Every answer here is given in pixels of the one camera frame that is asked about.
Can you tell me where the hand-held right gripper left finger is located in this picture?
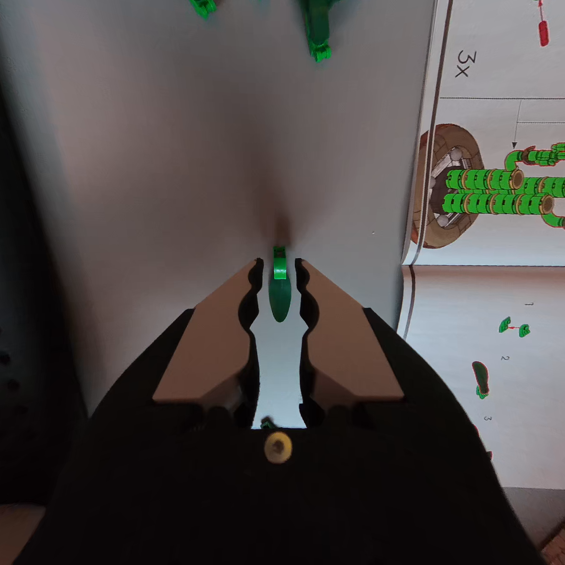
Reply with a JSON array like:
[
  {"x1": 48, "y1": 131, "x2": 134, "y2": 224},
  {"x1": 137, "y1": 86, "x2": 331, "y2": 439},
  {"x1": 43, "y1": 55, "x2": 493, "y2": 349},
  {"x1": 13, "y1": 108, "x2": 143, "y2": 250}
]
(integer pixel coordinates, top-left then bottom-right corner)
[{"x1": 152, "y1": 258, "x2": 265, "y2": 429}]

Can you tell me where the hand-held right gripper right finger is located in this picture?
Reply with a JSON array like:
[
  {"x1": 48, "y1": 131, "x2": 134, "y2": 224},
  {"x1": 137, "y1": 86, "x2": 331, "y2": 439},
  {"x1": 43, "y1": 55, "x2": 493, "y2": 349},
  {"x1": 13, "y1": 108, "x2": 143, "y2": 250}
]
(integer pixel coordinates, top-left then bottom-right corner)
[{"x1": 295, "y1": 258, "x2": 405, "y2": 429}]

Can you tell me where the lego instruction booklet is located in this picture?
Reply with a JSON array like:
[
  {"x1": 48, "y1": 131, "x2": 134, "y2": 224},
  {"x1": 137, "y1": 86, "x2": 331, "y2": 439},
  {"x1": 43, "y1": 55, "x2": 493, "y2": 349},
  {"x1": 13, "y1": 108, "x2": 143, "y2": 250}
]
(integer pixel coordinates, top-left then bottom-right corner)
[{"x1": 396, "y1": 0, "x2": 565, "y2": 491}]

